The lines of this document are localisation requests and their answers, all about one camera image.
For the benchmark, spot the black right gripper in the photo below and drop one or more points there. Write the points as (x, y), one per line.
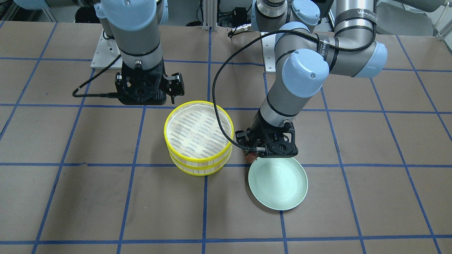
(175, 84)

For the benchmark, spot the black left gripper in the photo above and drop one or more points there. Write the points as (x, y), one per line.
(255, 127)

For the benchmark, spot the brown bun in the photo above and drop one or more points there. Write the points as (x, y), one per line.
(250, 157)

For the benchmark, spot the yellow steamer layer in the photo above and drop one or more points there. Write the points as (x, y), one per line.
(198, 132)
(201, 168)

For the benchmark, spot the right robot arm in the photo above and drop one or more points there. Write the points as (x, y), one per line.
(134, 25)

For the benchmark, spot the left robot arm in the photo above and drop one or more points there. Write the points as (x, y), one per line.
(303, 61)

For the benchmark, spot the light green plate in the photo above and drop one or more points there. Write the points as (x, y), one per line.
(278, 183)

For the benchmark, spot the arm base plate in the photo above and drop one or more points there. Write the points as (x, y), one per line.
(106, 51)
(268, 52)

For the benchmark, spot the aluminium frame post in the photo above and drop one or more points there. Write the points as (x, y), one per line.
(210, 15)

